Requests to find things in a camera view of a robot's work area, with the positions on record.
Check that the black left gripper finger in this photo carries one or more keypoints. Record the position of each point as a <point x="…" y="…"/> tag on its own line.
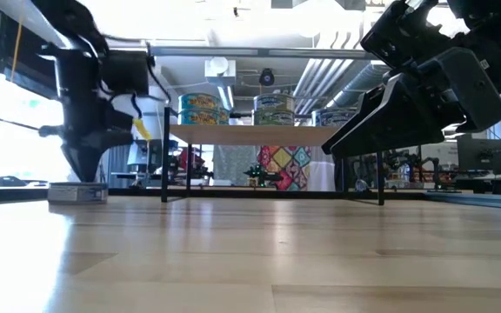
<point x="104" y="150"/>
<point x="81" y="158"/>

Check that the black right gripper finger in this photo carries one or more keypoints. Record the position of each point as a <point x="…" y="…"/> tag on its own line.
<point x="355" y="115"/>
<point x="389" y="121"/>

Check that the silver-lid blue-white tuna can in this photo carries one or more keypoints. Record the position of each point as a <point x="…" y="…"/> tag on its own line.
<point x="76" y="193"/>
<point x="333" y="118"/>
<point x="316" y="114"/>

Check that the gold-lid green-label tuna can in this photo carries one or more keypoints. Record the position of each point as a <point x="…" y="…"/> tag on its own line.
<point x="272" y="118"/>

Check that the silver-lid green-label tuna can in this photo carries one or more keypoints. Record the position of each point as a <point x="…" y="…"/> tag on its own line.
<point x="273" y="102"/>

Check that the silver-lid yellow-blue tuna can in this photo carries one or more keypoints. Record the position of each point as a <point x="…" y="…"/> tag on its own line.
<point x="225" y="121"/>
<point x="225" y="111"/>
<point x="198" y="101"/>
<point x="198" y="117"/>

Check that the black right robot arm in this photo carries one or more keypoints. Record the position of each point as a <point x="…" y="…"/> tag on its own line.
<point x="498" y="35"/>

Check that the grey curtain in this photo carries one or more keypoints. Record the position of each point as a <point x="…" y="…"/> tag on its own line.
<point x="122" y="165"/>

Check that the yellow tag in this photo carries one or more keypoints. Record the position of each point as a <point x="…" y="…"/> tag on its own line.
<point x="142" y="128"/>

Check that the silver ceiling ventilation ducts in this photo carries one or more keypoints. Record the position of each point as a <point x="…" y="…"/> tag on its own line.
<point x="320" y="78"/>

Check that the black background robot arms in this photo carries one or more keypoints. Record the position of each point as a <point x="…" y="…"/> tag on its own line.
<point x="407" y="171"/>

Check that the white hanging cloth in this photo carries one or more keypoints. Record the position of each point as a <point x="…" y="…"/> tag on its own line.
<point x="323" y="169"/>

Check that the white round column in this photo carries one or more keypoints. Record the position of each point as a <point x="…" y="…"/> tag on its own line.
<point x="155" y="108"/>

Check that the black background monitor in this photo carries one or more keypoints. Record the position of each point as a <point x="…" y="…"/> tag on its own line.
<point x="485" y="156"/>

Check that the colourful patterned cloth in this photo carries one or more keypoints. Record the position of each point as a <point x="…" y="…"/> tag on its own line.
<point x="284" y="167"/>

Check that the black round ceiling speaker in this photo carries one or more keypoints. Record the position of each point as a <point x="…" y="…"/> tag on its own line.
<point x="266" y="77"/>

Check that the black background desk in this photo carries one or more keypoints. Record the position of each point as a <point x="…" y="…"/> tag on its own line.
<point x="489" y="183"/>

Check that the small black background robot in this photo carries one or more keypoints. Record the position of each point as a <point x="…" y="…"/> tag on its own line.
<point x="263" y="176"/>

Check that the white ceiling unit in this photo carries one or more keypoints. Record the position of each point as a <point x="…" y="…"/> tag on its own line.
<point x="220" y="71"/>

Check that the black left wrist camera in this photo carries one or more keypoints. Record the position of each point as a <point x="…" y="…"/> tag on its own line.
<point x="124" y="71"/>

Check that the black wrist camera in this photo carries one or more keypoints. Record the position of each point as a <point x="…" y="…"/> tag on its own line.
<point x="407" y="35"/>
<point x="124" y="71"/>

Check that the black aluminium table frame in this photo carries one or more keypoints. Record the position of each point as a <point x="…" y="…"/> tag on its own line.
<point x="15" y="195"/>

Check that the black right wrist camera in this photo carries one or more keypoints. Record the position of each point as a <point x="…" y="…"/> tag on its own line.
<point x="407" y="35"/>

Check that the wooden shelf with black frame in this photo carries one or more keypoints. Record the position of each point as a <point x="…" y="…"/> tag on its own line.
<point x="255" y="135"/>

